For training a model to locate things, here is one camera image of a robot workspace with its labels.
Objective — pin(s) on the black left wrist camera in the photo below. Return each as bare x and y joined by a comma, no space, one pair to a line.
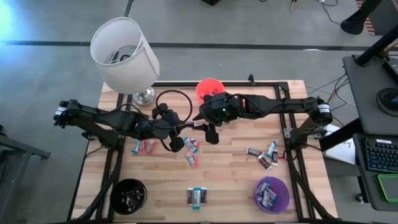
176,143

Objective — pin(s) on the purple plastic bucket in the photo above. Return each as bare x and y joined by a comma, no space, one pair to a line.
281,193

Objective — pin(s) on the small pink white candy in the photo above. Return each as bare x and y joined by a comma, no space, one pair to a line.
195,142

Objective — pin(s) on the black desk device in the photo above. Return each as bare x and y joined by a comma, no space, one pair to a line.
392,70

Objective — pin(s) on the white shade silver table lamp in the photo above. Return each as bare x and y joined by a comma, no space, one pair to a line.
124,68

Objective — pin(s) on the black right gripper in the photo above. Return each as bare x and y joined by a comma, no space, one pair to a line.
224,107

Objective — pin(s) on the grey corner bracket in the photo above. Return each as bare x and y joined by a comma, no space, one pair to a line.
287,133

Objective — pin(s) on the orange white Reese's pack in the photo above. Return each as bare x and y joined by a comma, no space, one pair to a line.
192,159

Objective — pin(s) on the black round pole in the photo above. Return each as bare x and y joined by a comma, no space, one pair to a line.
379,43

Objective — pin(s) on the black desk caster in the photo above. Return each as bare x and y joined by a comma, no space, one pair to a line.
360,198

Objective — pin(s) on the grey keyboard desk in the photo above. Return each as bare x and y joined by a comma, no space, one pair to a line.
370,186

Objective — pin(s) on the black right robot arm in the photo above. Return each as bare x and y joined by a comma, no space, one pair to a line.
286,104

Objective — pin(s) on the green edged black pad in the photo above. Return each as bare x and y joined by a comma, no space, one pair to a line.
390,186

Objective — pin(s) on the grey metal bench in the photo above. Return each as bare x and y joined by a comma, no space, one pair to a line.
31,150

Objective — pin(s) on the black round stand base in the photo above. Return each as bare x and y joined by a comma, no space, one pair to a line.
385,102

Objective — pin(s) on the black aluminium table frame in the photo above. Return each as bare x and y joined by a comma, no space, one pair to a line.
174,84

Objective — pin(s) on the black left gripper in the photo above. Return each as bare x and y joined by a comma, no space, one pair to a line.
161,126

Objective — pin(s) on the black backlit keyboard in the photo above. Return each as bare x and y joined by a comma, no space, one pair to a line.
382,155

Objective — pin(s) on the small red clip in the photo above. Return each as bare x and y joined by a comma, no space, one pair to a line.
283,158

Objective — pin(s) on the black plastic bucket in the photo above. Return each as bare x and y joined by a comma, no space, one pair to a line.
116,199

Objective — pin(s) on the orange pumpkin face bucket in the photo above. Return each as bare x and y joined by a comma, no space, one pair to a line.
206,85

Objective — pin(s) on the red striped mat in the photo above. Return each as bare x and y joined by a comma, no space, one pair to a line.
370,25

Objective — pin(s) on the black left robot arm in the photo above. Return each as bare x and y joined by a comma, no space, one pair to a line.
93,116

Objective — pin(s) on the white paper sheet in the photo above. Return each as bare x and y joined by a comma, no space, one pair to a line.
342,152

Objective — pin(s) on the black frame clamp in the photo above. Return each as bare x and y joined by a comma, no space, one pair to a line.
251,79

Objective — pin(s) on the person's leg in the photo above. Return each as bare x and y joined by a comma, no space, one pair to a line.
353,23

